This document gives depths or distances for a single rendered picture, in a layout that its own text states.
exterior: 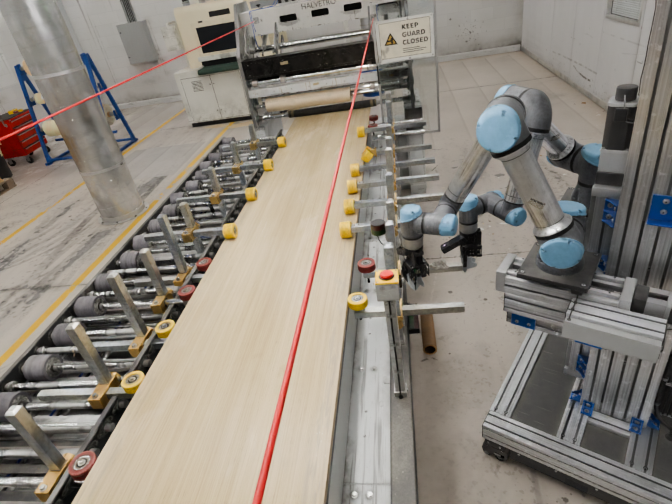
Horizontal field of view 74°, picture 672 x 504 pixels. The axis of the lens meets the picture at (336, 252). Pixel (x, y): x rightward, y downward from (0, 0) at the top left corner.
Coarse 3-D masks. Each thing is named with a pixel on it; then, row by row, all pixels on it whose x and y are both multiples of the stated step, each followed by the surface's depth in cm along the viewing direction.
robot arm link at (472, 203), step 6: (468, 198) 177; (474, 198) 176; (468, 204) 176; (474, 204) 176; (480, 204) 178; (462, 210) 179; (468, 210) 177; (474, 210) 178; (480, 210) 179; (462, 216) 180; (468, 216) 179; (474, 216) 179; (462, 222) 182; (468, 222) 180; (474, 222) 181
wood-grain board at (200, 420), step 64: (320, 128) 384; (320, 192) 272; (256, 256) 221; (320, 256) 211; (192, 320) 185; (256, 320) 179; (320, 320) 172; (192, 384) 155; (256, 384) 150; (320, 384) 146; (128, 448) 136; (192, 448) 133; (256, 448) 129; (320, 448) 126
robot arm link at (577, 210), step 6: (564, 204) 145; (570, 204) 145; (576, 204) 144; (582, 204) 144; (564, 210) 141; (570, 210) 140; (576, 210) 140; (582, 210) 140; (576, 216) 140; (582, 216) 141; (582, 222) 141
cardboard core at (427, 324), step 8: (424, 320) 284; (432, 320) 284; (424, 328) 278; (432, 328) 277; (424, 336) 273; (432, 336) 271; (424, 344) 268; (432, 344) 265; (424, 352) 268; (432, 352) 269
